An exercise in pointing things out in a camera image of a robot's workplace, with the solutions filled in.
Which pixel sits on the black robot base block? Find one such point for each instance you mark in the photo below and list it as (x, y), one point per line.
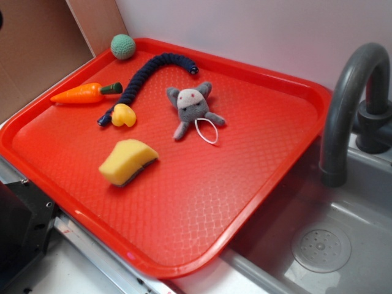
(27, 218)

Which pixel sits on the orange toy carrot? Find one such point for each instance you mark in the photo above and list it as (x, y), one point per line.
(87, 94)

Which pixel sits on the red plastic tray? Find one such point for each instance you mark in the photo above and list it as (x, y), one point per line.
(178, 213)

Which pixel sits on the grey plush mouse toy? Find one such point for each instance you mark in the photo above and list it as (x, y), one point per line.
(192, 107)

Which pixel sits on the yellow sponge wedge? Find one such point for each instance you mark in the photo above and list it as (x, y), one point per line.
(127, 159)

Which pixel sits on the yellow rubber duck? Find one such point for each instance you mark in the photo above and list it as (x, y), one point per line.
(123, 115)

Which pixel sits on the green crocheted ball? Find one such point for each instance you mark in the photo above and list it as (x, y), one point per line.
(122, 47)

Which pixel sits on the grey toy sink basin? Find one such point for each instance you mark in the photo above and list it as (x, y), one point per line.
(361, 208)

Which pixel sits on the round sink drain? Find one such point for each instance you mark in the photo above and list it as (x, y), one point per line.
(321, 247)

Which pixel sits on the dark grey faucet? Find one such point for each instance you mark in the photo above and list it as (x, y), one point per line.
(360, 105)

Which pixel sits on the brown cardboard panel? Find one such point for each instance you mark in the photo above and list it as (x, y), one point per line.
(44, 41)

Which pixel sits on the navy braided rope toy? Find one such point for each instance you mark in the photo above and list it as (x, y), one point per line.
(143, 74)

